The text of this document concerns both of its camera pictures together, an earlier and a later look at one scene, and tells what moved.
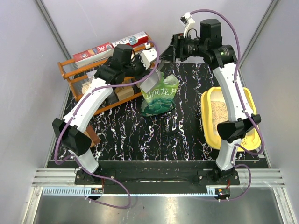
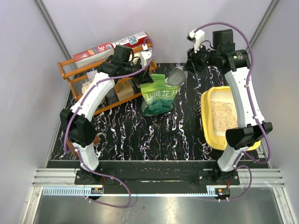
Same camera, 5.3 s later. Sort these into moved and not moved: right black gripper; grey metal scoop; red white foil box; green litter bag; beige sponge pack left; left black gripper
Moved: right black gripper; grey metal scoop
Not moved: green litter bag; beige sponge pack left; red white foil box; left black gripper
